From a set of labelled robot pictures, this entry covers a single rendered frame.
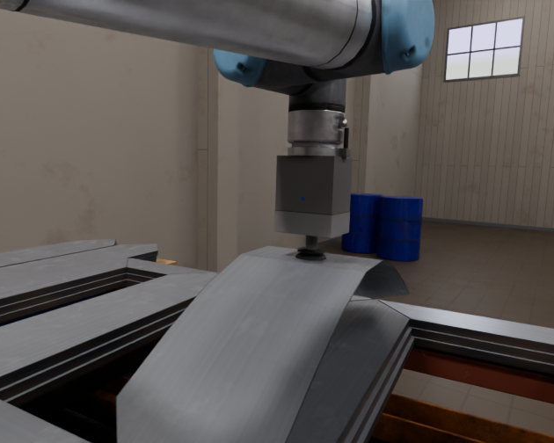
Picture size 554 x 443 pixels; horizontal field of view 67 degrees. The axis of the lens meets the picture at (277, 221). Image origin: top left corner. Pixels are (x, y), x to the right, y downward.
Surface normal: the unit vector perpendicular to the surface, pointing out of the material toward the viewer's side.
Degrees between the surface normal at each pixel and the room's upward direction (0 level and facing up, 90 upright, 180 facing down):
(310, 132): 90
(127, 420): 32
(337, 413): 0
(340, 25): 117
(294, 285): 18
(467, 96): 90
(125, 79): 90
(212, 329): 28
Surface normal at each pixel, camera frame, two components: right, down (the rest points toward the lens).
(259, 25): 0.55, 0.77
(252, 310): -0.20, -0.83
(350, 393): 0.03, -0.99
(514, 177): -0.56, 0.09
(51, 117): 0.83, 0.09
